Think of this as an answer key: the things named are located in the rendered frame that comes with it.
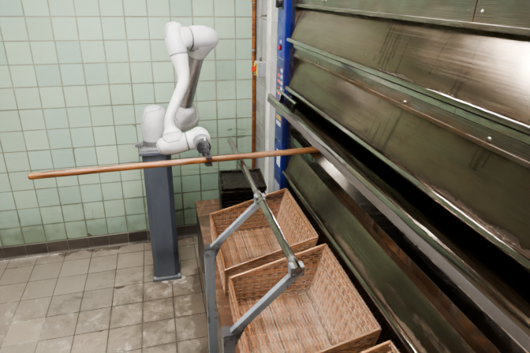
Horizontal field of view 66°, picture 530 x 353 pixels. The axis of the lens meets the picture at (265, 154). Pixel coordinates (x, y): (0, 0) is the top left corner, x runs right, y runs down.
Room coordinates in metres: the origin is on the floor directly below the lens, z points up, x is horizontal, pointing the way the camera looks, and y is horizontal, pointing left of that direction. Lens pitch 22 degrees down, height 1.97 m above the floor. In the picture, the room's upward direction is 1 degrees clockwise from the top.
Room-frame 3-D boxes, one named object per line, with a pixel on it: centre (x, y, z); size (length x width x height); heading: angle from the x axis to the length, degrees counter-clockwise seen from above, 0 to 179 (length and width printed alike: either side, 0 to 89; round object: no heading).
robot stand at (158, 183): (2.52, 0.72, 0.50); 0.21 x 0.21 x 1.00; 13
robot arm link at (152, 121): (2.53, 0.71, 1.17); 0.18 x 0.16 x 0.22; 131
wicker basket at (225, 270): (1.93, 0.02, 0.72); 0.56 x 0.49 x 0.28; 14
